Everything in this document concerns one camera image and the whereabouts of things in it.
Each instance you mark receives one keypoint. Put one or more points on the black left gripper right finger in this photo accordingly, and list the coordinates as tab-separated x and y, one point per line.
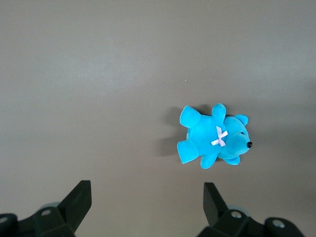
232	222

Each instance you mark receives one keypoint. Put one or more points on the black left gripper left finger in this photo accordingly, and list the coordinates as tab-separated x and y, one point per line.
59	219

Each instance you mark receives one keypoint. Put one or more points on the blue teddy bear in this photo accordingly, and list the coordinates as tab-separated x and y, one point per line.
205	138

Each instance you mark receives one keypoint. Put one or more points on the brown table cloth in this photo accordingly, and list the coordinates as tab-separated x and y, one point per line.
98	98

